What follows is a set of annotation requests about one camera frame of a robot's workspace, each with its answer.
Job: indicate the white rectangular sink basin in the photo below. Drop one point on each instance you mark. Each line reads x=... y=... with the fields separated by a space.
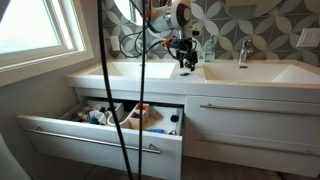
x=153 y=70
x=246 y=71

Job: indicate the black round knob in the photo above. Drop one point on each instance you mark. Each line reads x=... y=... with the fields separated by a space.
x=174 y=118

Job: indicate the tan hair clip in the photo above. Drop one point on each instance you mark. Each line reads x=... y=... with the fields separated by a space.
x=157 y=115

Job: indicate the white framed window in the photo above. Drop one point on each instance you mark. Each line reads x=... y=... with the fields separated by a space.
x=30 y=26

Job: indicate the round wall mirror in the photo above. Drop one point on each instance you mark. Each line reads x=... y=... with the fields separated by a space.
x=253 y=8
x=125 y=10

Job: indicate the clear soap dispenser bottle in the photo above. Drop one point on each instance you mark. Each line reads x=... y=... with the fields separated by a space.
x=210 y=51

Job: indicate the white closed drawer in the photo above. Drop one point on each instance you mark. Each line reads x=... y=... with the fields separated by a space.
x=253 y=125
x=253 y=158

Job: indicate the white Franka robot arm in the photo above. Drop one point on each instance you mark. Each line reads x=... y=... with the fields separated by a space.
x=173 y=13

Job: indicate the white open drawer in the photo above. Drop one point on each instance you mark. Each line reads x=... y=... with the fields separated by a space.
x=83 y=133

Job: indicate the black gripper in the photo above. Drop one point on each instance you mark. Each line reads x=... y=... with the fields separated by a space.
x=186 y=51

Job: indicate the chrome faucet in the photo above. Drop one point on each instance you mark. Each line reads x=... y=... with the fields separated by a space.
x=139 y=50
x=245 y=50

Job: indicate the white wall outlet plate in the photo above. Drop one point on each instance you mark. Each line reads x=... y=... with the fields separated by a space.
x=308 y=37
x=114 y=43

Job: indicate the white arched drawer divider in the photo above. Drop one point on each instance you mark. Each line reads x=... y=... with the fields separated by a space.
x=121 y=121

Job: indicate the white box orange inside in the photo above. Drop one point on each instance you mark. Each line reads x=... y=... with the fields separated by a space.
x=142 y=107
x=135 y=123

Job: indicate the white bathroom vanity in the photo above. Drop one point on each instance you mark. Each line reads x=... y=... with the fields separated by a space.
x=233 y=88

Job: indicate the pale rounded fixture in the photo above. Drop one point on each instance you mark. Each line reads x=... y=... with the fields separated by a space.
x=10 y=163

